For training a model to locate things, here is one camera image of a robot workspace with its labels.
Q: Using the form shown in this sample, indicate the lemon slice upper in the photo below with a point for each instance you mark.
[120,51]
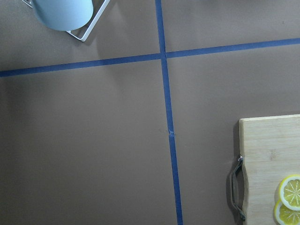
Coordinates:
[289,192]

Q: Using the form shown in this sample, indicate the light blue cup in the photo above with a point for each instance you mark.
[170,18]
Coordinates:
[63,15]

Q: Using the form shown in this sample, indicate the lemon slice lower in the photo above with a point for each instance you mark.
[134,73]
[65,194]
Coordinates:
[286,216]

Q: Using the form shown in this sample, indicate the lemon slice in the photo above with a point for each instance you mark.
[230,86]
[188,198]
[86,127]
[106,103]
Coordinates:
[286,216]
[289,192]

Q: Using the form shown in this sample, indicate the wooden cutting board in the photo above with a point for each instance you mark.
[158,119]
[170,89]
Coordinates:
[269,152]

